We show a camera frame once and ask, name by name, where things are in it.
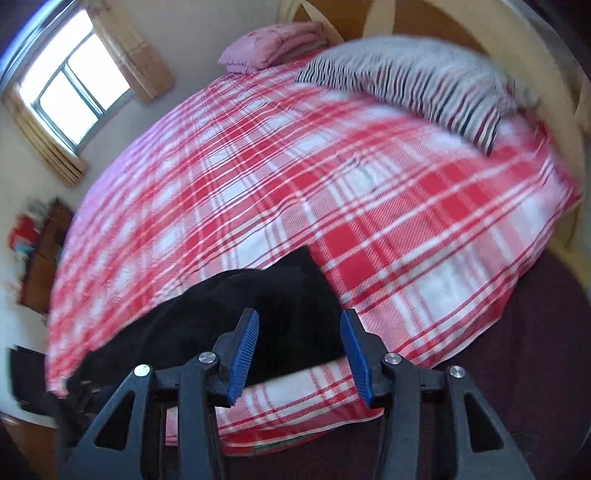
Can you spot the window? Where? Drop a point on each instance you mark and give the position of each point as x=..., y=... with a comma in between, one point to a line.
x=78, y=87

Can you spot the black chair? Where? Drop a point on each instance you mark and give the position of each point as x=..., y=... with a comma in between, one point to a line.
x=27, y=378

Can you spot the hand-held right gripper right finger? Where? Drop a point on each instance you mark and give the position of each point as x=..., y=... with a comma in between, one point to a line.
x=355, y=355

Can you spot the pink folded blanket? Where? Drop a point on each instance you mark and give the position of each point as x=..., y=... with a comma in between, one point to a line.
x=263, y=46

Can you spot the beige curtain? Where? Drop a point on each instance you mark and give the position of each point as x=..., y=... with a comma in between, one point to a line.
x=134, y=50
x=41, y=138

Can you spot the red plaid bed sheet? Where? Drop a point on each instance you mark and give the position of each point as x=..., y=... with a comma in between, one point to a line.
x=277, y=184

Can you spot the striped pillow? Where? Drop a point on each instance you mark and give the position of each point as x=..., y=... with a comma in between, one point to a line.
x=415, y=78

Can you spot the black pants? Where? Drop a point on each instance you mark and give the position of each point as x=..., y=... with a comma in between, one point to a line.
x=277, y=309

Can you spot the red gift bag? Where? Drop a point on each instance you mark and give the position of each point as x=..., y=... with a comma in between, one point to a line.
x=25, y=230

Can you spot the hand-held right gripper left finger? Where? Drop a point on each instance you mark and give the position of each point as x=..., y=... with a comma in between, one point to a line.
x=242, y=355

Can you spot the brown wooden desk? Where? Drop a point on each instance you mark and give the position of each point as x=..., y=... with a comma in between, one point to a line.
x=46, y=263

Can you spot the cream wooden headboard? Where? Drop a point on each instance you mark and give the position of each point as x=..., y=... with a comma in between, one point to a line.
x=521, y=37

